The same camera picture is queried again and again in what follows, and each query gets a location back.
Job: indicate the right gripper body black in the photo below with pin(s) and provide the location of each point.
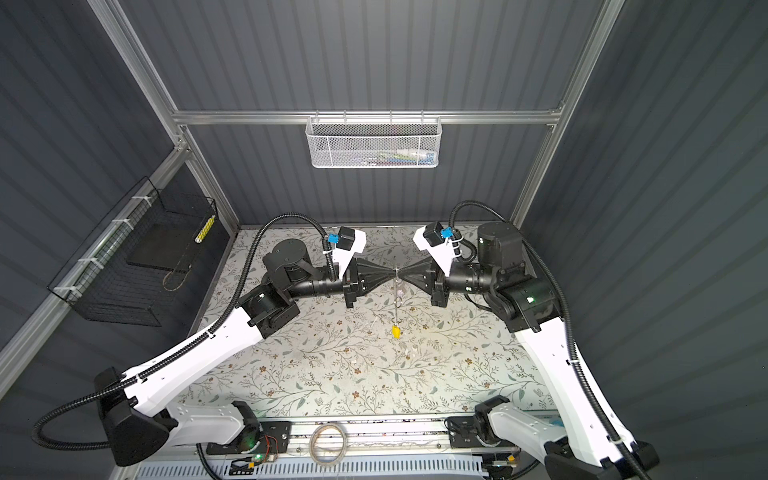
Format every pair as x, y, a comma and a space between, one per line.
440, 282

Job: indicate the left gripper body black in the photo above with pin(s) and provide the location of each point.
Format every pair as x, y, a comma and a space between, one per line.
351, 284

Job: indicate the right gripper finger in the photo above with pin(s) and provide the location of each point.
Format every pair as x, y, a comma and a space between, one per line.
424, 269
422, 282

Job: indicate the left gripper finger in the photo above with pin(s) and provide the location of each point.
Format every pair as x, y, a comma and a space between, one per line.
367, 269
368, 282

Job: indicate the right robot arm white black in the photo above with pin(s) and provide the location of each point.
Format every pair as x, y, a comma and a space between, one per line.
521, 291

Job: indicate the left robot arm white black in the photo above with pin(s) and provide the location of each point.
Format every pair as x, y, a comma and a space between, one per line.
145, 417

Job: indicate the items in white basket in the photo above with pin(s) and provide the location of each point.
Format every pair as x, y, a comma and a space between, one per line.
398, 158

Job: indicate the tape roll clear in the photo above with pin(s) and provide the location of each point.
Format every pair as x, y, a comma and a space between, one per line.
328, 445

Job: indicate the yellow marker in black basket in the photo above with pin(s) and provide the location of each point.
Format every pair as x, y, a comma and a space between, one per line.
205, 229

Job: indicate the black pad in basket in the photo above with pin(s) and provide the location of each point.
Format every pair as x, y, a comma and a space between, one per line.
167, 248

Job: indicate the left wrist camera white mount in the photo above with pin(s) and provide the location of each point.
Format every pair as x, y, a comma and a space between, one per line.
344, 245

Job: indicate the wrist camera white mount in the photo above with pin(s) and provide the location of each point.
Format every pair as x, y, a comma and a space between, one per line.
344, 245
442, 243

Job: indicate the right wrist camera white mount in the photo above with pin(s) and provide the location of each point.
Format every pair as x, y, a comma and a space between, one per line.
442, 243

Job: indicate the white wire mesh basket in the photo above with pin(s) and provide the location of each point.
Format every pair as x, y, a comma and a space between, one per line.
332, 145

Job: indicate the black wire basket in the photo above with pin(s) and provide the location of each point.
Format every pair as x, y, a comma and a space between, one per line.
135, 270

